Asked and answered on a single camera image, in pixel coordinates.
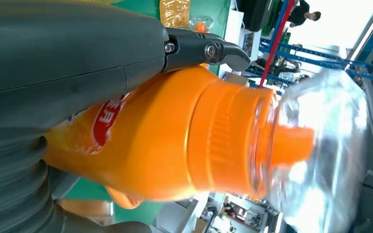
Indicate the yellow taped cardboard sheet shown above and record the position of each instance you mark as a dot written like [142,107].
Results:
[175,13]

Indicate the brown cardboard box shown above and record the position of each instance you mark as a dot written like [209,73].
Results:
[236,79]

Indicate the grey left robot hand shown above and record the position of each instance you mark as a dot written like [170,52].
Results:
[61,48]

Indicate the black zip case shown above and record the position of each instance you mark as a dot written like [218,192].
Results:
[253,13]

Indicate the person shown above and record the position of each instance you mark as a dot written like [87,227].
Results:
[302,14]

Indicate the blue metal rack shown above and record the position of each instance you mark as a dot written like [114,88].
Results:
[369,76]

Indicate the white desk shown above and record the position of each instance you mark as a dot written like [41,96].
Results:
[234,25]

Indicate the orange detergent bottle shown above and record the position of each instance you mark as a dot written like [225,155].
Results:
[173,135]
[200,27]

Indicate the red pole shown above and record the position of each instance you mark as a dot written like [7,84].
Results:
[276,41]

